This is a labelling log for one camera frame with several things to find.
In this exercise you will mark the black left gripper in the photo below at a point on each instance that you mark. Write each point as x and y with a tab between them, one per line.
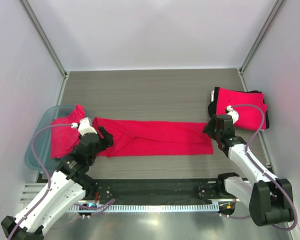
100	141

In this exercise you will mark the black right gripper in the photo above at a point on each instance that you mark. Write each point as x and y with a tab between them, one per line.
215	127

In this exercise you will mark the red t-shirt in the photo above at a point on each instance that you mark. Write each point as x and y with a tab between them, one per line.
242	110
132	138
64	138

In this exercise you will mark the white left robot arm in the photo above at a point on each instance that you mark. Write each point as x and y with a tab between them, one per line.
68	184

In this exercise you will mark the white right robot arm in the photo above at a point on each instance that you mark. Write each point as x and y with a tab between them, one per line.
269	199

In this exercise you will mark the white sheet under stack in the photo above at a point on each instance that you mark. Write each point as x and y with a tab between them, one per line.
212	96

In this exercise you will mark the folded red t-shirt on stack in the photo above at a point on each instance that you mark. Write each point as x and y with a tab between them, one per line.
242	110

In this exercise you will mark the red t-shirt in bin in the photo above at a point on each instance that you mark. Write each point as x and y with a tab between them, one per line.
64	138

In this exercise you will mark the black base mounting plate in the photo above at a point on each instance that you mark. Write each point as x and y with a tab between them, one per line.
158	191

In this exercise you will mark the teal plastic bin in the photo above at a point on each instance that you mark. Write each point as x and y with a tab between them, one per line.
42	143

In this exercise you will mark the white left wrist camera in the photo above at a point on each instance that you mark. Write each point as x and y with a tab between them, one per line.
84	126

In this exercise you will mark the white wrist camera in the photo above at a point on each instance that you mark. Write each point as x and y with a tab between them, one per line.
233	113
84	126

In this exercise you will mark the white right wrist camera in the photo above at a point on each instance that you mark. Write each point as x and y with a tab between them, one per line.
233	113

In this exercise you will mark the white slotted cable duct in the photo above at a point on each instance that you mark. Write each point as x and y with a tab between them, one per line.
116	208

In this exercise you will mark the right aluminium frame post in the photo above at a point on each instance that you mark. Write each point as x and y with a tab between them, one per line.
270	19

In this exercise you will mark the aluminium frame post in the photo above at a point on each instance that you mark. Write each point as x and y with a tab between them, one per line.
270	19
42	35

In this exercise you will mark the left aluminium frame post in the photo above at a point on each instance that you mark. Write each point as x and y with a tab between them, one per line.
42	35

